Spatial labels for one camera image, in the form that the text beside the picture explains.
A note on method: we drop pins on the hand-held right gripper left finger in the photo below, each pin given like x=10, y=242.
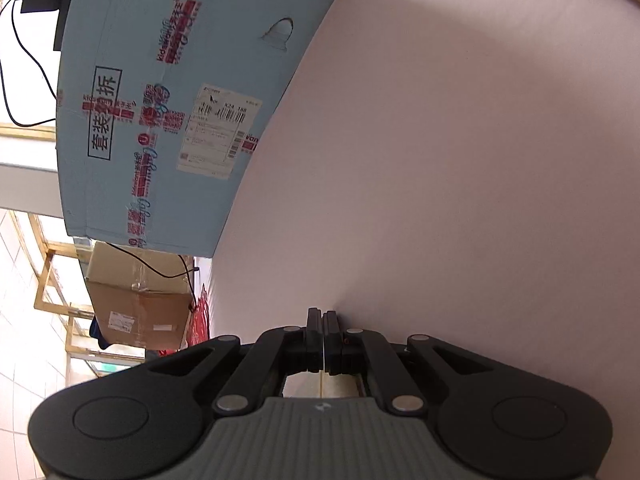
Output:
x=315, y=340

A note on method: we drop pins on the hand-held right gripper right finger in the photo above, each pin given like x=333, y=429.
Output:
x=332, y=340

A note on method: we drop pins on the red paper decoration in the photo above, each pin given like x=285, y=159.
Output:
x=200, y=320

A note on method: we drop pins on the brown cardboard box with label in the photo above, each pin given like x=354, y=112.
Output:
x=135, y=310

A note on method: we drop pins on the large light blue cardboard box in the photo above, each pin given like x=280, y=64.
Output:
x=225, y=35

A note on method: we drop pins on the wooden window frame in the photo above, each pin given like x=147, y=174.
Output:
x=42, y=280

